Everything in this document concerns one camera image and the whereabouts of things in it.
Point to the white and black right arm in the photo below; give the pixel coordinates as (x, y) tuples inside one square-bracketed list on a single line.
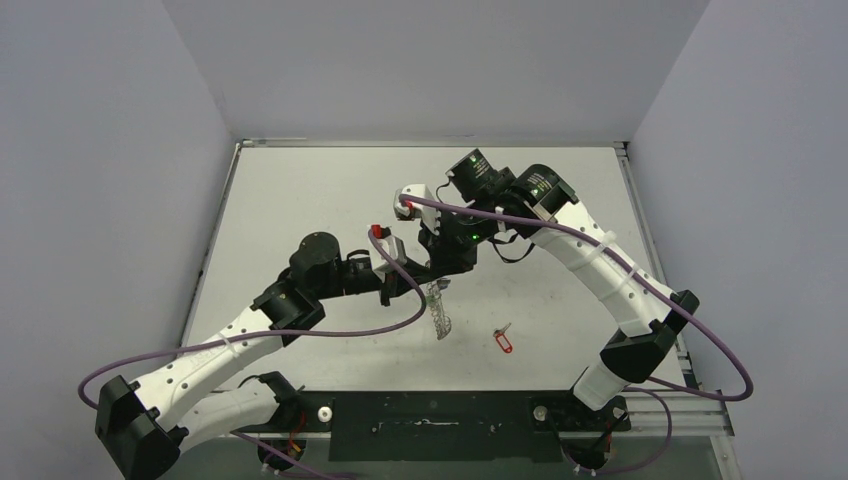
[(540, 206)]

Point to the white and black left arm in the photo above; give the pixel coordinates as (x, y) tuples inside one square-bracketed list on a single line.
[(147, 423)]

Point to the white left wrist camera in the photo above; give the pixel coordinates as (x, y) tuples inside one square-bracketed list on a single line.
[(384, 245)]

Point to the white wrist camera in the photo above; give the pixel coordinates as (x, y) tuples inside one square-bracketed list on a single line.
[(407, 208), (384, 245)]

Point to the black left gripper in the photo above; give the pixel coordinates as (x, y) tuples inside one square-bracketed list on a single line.
[(393, 284)]

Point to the aluminium frame rail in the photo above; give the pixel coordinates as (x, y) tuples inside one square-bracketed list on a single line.
[(689, 414)]

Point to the red key tag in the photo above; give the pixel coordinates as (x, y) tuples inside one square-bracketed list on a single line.
[(503, 342)]

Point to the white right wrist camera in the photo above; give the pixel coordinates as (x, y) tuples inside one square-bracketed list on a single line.
[(407, 208)]

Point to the metal ring disc with keyrings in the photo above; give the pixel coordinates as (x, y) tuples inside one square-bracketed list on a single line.
[(441, 320)]

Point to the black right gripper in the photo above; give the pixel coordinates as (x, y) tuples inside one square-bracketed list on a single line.
[(439, 255)]

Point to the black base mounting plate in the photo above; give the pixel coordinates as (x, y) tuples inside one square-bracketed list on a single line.
[(448, 425)]

